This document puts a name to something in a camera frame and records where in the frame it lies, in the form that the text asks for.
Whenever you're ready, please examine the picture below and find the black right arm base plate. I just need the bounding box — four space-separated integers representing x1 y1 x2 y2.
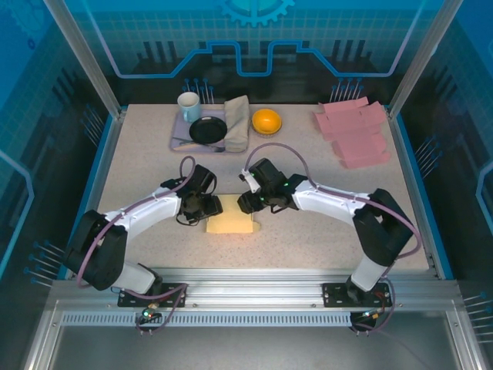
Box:
322 282 397 308

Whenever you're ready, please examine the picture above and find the aluminium frame post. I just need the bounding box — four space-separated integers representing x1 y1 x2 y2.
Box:
386 0 469 119
42 0 127 119

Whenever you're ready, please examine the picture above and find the aluminium mounting rail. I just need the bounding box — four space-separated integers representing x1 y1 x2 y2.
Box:
52 267 463 309

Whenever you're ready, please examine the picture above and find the yellow bowl with patterned outside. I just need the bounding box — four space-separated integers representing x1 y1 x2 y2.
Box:
251 109 283 139

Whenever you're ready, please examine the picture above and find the yellow paper box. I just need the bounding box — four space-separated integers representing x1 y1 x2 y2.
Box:
206 193 261 235

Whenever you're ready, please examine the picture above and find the black plate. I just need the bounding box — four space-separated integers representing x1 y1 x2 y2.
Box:
189 117 227 146

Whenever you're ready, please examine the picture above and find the grey folded cloth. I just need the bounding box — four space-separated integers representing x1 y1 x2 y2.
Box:
223 95 250 151

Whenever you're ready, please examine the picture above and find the aluminium table side rail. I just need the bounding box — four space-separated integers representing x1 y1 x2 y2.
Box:
64 109 126 281
386 107 444 281

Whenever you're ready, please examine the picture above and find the metal base pan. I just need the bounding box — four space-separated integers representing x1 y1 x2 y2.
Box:
22 300 493 370

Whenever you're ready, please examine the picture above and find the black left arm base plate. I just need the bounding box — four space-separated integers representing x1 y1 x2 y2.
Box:
117 283 188 308

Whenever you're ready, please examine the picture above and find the metal fork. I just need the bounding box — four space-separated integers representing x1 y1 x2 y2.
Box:
175 140 227 153

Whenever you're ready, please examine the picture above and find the slotted cable duct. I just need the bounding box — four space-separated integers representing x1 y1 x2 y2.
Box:
59 311 361 328

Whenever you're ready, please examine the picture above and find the small lit connector module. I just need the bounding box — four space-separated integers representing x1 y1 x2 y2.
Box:
356 308 386 323
138 306 163 323

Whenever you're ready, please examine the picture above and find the pink paper box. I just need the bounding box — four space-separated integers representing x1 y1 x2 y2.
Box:
310 98 392 170

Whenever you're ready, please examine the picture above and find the dark metal knife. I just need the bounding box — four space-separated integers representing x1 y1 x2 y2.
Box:
171 136 216 149

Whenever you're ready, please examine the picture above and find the lavender plastic tray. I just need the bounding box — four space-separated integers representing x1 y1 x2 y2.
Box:
169 109 250 154

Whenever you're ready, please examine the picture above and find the light blue mug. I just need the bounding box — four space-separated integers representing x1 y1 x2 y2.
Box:
176 91 202 123

